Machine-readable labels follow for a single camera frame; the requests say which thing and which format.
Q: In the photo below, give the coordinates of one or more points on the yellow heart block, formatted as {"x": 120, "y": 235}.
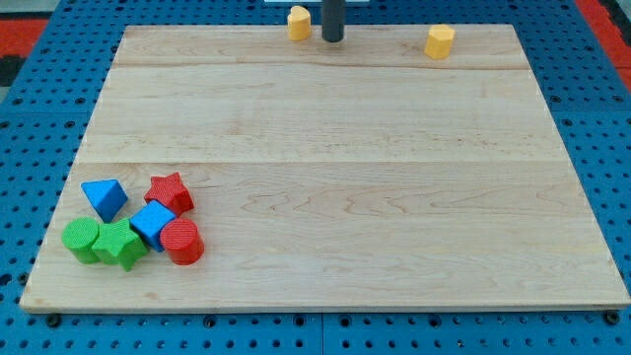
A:
{"x": 299, "y": 23}

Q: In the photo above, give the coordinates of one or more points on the yellow hexagon block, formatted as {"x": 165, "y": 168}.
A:
{"x": 439, "y": 41}

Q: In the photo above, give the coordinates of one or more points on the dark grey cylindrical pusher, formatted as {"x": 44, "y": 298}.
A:
{"x": 333, "y": 20}

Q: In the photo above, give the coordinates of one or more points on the green star block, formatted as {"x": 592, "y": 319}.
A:
{"x": 118, "y": 244}

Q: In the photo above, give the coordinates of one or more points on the red star block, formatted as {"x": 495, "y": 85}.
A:
{"x": 171, "y": 192}

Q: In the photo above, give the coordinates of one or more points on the blue cube block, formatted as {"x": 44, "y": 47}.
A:
{"x": 149, "y": 222}

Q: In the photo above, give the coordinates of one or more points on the red cylinder block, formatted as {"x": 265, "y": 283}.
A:
{"x": 182, "y": 242}

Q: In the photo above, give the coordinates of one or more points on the green cylinder block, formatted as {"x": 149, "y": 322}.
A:
{"x": 79, "y": 236}

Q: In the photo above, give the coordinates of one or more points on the blue triangle block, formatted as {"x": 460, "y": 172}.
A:
{"x": 107, "y": 197}

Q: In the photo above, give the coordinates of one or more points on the wooden board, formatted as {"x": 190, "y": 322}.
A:
{"x": 359, "y": 176}

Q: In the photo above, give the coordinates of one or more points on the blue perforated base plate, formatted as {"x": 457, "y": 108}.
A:
{"x": 47, "y": 109}

